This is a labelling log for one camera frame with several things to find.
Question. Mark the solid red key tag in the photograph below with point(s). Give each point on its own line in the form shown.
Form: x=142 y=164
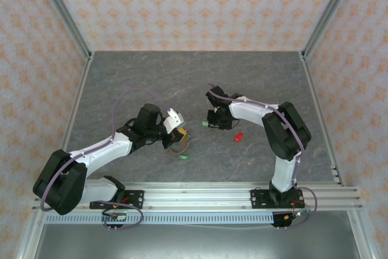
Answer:
x=238 y=137

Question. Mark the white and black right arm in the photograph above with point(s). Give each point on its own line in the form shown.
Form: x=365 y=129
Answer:
x=285 y=137

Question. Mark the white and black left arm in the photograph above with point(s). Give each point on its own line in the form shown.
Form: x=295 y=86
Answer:
x=100 y=153

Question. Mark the grey metal sheet tray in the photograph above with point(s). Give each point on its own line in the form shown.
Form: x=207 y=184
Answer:
x=197 y=244

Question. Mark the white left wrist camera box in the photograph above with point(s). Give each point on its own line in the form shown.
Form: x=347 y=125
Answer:
x=173 y=121

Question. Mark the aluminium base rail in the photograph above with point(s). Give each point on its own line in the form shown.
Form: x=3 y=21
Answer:
x=197 y=198

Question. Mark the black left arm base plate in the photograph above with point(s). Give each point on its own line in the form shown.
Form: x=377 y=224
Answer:
x=135 y=198

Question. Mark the aluminium table side rail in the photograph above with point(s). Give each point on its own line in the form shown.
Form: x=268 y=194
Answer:
x=311 y=83
x=80 y=83

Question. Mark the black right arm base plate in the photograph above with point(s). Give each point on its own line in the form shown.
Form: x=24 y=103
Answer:
x=260 y=199

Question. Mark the aluminium frame post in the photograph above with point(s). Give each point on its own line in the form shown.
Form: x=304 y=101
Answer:
x=329 y=10
x=62 y=10

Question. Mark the aluminium frame leg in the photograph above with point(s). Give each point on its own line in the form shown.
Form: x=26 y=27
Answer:
x=363 y=237
x=29 y=237

